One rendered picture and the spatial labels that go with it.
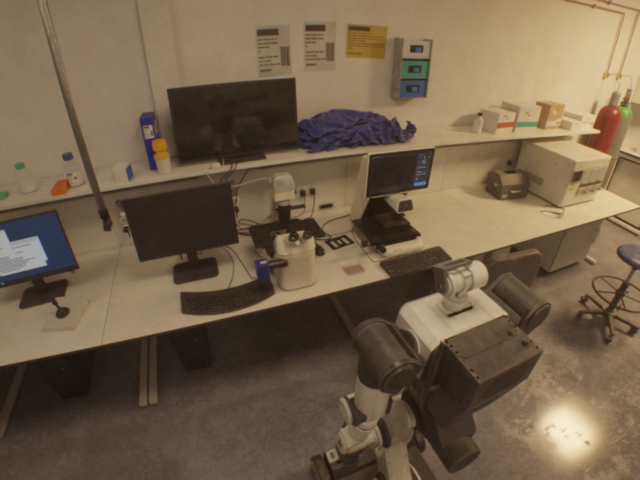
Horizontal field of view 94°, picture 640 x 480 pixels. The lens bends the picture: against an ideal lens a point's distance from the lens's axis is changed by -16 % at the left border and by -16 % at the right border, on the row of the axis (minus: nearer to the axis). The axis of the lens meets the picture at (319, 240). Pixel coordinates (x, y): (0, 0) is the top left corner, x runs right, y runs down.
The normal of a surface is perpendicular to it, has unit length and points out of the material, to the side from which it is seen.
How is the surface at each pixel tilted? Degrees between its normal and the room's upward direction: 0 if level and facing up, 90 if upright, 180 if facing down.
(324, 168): 90
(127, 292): 0
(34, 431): 0
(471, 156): 90
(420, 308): 0
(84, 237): 90
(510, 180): 45
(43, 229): 86
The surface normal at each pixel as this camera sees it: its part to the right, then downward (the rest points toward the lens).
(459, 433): 0.26, -0.24
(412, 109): 0.35, 0.51
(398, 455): 0.32, 0.01
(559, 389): 0.00, -0.84
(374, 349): -0.61, -0.50
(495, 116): -0.91, 0.22
